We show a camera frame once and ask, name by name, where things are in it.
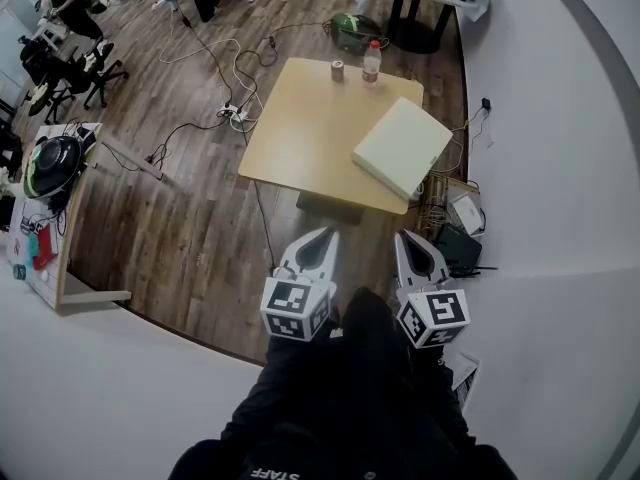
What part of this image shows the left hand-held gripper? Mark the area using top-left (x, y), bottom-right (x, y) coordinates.
top-left (259, 226), bottom-right (342, 342)

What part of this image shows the white cloth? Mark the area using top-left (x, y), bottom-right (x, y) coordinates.
top-left (452, 0), bottom-right (492, 24)

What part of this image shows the white floor cable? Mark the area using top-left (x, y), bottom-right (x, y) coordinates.
top-left (158, 9), bottom-right (265, 120)

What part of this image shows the black office chair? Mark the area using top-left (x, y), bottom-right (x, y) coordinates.
top-left (18, 37), bottom-right (131, 125)

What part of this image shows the black router with antennas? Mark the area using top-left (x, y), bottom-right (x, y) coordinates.
top-left (431, 222), bottom-right (500, 280)

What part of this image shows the red flat item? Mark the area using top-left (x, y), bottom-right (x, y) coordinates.
top-left (31, 224), bottom-right (59, 271)

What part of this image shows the clear bottle with red cap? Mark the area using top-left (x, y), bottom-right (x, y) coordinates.
top-left (361, 39), bottom-right (383, 90)

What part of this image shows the green vacuum device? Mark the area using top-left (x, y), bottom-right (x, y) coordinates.
top-left (328, 12), bottom-right (387, 57)

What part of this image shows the grey metal bar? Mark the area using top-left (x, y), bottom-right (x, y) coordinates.
top-left (96, 134), bottom-right (167, 182)

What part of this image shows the white power strip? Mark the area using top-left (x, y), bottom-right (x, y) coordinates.
top-left (215, 104), bottom-right (250, 125)

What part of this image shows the person's black-clothed body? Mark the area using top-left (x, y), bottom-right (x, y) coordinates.
top-left (167, 286), bottom-right (519, 480)

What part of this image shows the white side table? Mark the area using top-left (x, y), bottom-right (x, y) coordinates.
top-left (6, 122), bottom-right (134, 315)

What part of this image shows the light wooden square table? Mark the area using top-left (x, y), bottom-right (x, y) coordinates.
top-left (237, 57), bottom-right (426, 216)

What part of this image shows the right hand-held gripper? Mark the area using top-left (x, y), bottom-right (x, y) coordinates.
top-left (393, 228), bottom-right (472, 350)

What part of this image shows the black cable with adapter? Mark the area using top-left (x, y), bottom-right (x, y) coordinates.
top-left (146, 119), bottom-right (227, 170)

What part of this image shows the long black floor cable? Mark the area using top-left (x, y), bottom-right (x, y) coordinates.
top-left (180, 15), bottom-right (237, 113)

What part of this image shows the white box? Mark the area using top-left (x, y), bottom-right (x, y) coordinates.
top-left (351, 96), bottom-right (454, 202)

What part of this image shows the printed paper sheet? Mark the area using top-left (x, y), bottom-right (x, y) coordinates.
top-left (451, 349), bottom-right (483, 413)

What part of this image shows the white box device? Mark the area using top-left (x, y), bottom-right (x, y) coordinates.
top-left (445, 192), bottom-right (487, 237)

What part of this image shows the black round-base table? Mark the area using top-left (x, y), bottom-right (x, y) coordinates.
top-left (386, 0), bottom-right (455, 55)

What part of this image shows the black helmet with green stripe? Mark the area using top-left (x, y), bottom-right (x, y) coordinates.
top-left (21, 134), bottom-right (87, 201)

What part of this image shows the black cable with inline block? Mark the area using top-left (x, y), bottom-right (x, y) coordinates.
top-left (233, 21), bottom-right (341, 92)

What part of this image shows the person's right forearm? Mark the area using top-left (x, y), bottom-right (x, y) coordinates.
top-left (407, 345), bottom-right (476, 444)

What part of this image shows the person's left forearm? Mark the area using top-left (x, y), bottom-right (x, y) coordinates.
top-left (219, 335), bottom-right (321, 444)

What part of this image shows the brown cardboard box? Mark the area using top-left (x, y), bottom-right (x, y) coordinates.
top-left (423, 174), bottom-right (484, 233)

